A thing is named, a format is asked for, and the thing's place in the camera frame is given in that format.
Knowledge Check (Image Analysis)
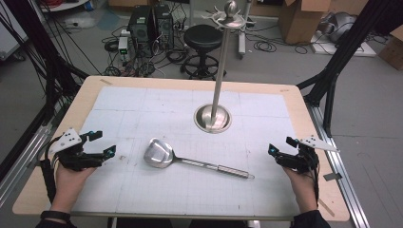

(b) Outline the white grid mat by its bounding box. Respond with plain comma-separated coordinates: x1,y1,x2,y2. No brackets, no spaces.
71,85,301,219

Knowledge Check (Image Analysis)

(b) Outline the white box with green light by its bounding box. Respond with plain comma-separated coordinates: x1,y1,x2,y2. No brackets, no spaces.
117,35,130,55

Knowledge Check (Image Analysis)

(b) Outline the aluminium rail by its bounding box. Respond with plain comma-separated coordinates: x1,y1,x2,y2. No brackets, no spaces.
0,123,54,208
304,104,371,228

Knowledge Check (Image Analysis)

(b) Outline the small cardboard box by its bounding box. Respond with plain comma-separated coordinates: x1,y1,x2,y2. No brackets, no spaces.
377,24,403,71

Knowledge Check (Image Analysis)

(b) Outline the white cabinet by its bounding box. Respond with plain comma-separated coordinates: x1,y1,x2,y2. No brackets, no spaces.
0,4,29,62

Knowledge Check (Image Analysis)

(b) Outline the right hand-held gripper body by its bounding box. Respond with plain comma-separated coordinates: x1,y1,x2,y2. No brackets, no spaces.
275,135,340,175

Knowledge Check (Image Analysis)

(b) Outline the black round stool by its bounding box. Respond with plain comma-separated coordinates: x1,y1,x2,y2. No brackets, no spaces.
180,24,228,81

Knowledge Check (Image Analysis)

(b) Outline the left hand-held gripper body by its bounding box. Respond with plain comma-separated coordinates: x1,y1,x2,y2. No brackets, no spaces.
47,127,106,172

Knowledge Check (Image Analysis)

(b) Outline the black computer tower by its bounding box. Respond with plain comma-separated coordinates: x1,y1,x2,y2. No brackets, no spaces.
151,3,175,52
126,5,154,59

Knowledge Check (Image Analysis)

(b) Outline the brown tape strip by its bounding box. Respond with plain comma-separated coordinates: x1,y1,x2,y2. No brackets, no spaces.
317,198,336,219

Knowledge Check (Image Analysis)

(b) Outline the large open cardboard box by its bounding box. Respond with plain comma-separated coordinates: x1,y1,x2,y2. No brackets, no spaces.
278,0,333,46

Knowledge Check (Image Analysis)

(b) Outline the person's left hand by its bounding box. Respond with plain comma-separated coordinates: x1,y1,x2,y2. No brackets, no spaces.
49,163,97,214

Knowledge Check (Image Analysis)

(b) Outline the black wristband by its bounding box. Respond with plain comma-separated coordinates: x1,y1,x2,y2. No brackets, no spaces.
40,210,72,223

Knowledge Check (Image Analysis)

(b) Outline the coiled black floor cable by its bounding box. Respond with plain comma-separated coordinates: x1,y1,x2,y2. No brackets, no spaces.
252,40,278,54

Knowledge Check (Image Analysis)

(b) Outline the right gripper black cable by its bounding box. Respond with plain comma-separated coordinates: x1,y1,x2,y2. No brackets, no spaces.
308,148,320,205

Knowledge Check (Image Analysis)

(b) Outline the metal spatula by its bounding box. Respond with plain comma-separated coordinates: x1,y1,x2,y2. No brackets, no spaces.
143,137,256,181

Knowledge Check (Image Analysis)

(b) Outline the white flat board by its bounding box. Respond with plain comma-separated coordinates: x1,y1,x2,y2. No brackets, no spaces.
309,30,378,59

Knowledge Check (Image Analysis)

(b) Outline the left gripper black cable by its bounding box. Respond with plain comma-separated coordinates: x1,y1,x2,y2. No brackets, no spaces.
38,136,63,204

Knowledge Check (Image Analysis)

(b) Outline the grey tape piece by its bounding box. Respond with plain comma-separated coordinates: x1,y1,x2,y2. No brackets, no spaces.
322,172,344,182

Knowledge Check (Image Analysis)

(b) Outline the white stand pole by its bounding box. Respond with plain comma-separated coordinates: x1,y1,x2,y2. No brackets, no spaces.
237,0,255,61

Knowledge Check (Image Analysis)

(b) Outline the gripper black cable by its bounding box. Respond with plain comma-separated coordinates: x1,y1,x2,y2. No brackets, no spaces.
308,148,320,205
38,136,63,204

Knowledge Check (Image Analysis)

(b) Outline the grey rounded device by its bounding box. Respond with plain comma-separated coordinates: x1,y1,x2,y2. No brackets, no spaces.
318,11,358,45

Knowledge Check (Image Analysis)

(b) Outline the black frame stand with cables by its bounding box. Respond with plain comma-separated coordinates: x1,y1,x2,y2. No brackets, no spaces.
0,0,91,181

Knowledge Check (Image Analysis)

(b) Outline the metal utensil rack stand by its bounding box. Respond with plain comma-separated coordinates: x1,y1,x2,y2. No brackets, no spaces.
193,0,257,135

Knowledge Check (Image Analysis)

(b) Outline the white round table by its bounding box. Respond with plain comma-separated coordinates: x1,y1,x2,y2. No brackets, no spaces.
38,0,90,13

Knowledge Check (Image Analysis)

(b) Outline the person's right hand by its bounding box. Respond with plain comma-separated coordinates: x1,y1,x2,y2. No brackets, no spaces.
282,166,319,214

